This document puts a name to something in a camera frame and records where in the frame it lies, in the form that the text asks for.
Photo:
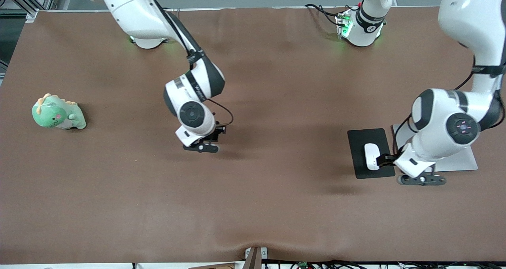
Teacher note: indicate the black mouse pad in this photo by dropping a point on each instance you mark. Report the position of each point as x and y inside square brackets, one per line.
[357, 142]

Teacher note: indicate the silver laptop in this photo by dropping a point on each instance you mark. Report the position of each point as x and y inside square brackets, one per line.
[462, 163]

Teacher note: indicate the metal table corner bracket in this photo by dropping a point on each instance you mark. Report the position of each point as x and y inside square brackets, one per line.
[32, 15]

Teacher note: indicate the green dinosaur plush toy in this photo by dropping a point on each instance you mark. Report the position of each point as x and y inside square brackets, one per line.
[55, 114]

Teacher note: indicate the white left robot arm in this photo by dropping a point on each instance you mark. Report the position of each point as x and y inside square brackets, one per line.
[466, 16]

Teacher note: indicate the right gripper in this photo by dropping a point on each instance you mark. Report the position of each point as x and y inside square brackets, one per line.
[217, 132]

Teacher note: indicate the white computer mouse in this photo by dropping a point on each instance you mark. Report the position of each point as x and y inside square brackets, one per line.
[369, 152]

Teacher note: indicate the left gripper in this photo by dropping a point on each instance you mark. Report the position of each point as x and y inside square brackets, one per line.
[387, 158]

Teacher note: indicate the brown table cover mat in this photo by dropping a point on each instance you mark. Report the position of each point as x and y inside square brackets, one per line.
[253, 201]

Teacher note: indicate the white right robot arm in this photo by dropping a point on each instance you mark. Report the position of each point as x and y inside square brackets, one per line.
[134, 8]

